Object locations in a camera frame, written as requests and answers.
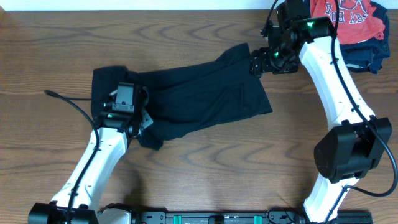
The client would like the black t-shirt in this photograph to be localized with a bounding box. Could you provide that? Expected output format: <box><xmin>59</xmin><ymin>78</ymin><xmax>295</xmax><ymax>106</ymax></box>
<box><xmin>91</xmin><ymin>43</ymin><xmax>272</xmax><ymax>150</ymax></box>

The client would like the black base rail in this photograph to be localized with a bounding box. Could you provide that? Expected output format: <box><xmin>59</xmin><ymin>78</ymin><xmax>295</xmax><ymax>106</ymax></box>
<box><xmin>93</xmin><ymin>203</ymin><xmax>373</xmax><ymax>224</ymax></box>

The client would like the navy folded clothes stack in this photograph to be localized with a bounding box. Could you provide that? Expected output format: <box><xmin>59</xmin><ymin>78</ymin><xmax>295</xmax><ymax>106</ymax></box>
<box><xmin>310</xmin><ymin>0</ymin><xmax>391</xmax><ymax>75</ymax></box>

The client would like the red printed t-shirt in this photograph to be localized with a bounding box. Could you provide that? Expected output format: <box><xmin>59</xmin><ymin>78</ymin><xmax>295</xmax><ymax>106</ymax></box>
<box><xmin>308</xmin><ymin>0</ymin><xmax>387</xmax><ymax>45</ymax></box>

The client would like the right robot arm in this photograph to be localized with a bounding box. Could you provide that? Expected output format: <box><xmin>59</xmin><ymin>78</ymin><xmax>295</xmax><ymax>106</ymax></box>
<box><xmin>250</xmin><ymin>0</ymin><xmax>397</xmax><ymax>223</ymax></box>

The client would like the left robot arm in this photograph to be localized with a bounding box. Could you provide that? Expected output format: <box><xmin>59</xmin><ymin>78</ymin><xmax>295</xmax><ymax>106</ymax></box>
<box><xmin>27</xmin><ymin>83</ymin><xmax>152</xmax><ymax>224</ymax></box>

